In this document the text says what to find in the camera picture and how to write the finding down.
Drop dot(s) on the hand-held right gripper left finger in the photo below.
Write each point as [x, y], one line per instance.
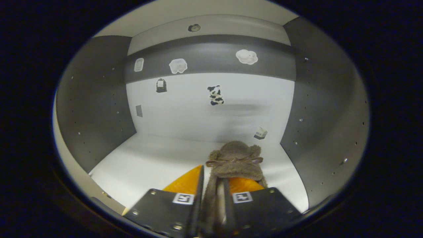
[199, 201]

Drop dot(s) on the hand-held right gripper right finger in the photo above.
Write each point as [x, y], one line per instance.
[228, 205]

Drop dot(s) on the brown fluffy shoe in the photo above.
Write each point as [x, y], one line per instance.
[236, 155]

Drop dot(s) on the white and grey shoe cabinet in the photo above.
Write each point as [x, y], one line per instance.
[165, 158]

